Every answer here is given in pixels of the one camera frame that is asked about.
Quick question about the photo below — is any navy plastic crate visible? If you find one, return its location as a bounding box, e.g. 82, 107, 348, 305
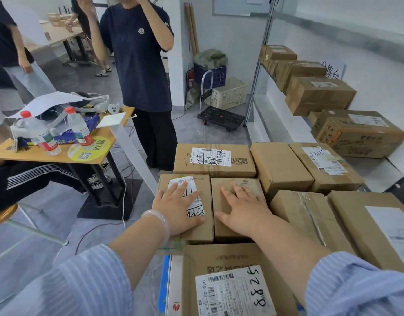
194, 64, 227, 89

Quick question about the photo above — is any light blue striped shirt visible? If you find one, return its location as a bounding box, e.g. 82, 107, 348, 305
0, 245, 404, 316

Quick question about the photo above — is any bundle of wooden poles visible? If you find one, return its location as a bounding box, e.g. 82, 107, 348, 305
184, 2, 200, 56

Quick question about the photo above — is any whiteboard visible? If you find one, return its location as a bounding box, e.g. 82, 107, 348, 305
212, 0, 272, 17

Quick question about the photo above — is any clear tape cardboard box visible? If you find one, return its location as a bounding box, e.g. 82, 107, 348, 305
269, 190, 357, 257

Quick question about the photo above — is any round wooden stool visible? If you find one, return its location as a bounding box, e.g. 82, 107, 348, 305
0, 204, 69, 247

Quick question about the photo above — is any box with barcode label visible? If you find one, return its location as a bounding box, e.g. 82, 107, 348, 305
327, 190, 404, 277

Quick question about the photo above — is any translucent white bangle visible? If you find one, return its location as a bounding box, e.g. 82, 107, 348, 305
141, 209, 171, 249

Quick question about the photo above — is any large white paper sheet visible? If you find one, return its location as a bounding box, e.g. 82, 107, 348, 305
7, 91, 83, 119

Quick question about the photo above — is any long wooden table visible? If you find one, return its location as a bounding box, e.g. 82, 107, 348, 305
24, 22, 90, 67

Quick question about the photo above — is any white paper sign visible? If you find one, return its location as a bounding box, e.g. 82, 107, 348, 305
320, 61, 346, 80

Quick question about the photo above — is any blue tray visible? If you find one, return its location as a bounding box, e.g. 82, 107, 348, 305
157, 255, 171, 315

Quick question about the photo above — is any black floor cable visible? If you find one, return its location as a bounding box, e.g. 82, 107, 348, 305
75, 222, 124, 256

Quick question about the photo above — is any box labelled 5288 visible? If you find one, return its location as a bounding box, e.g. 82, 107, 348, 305
182, 243, 300, 316

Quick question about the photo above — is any black platform trolley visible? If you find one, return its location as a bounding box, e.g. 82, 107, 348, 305
197, 69, 246, 132

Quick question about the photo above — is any printed cardboard box with label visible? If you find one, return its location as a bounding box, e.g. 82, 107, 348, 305
259, 45, 297, 71
275, 60, 327, 93
310, 109, 404, 159
284, 76, 357, 117

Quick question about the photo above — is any person's left forearm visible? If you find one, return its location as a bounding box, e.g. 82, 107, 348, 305
108, 215, 169, 291

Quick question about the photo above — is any person's left hand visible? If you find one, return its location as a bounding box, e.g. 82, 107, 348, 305
151, 180, 206, 237

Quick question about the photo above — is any small plain cardboard box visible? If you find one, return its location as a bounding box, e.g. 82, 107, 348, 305
250, 142, 315, 203

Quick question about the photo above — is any wide box with handwritten label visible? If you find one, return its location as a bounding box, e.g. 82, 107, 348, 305
173, 144, 257, 179

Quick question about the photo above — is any wooden table with black legs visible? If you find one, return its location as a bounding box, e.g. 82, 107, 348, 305
0, 107, 143, 221

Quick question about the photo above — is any white floor cable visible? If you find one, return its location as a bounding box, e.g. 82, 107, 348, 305
118, 167, 128, 231

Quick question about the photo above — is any white box with red logo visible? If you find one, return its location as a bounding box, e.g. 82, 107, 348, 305
165, 255, 184, 316

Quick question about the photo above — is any person's right hand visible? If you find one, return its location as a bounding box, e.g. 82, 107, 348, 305
214, 183, 274, 239

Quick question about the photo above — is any white headset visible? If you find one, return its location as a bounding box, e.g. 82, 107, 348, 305
70, 92, 110, 114

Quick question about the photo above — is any small box with black print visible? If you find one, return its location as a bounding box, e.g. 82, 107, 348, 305
211, 177, 268, 242

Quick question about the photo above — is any camouflage bag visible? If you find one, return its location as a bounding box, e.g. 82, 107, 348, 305
194, 49, 229, 70

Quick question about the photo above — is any clear water bottle red cap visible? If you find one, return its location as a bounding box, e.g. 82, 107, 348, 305
20, 111, 62, 156
64, 107, 95, 150

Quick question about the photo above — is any round yellow sticker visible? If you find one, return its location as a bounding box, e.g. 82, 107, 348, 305
67, 136, 111, 162

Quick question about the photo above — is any small white paper sheet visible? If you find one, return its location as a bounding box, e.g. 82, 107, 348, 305
96, 112, 127, 129

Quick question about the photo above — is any person's right forearm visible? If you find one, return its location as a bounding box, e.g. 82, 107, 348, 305
251, 220, 333, 307

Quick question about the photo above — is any pile of small brown boxes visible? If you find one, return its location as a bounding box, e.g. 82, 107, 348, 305
47, 11, 73, 29

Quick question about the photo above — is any box labelled 7786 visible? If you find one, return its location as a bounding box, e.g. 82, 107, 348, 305
157, 174, 215, 244

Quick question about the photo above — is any blue packet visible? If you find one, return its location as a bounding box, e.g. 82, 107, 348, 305
53, 115, 100, 144

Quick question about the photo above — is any cream plastic crate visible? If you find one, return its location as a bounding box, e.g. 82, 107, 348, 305
204, 77, 248, 111

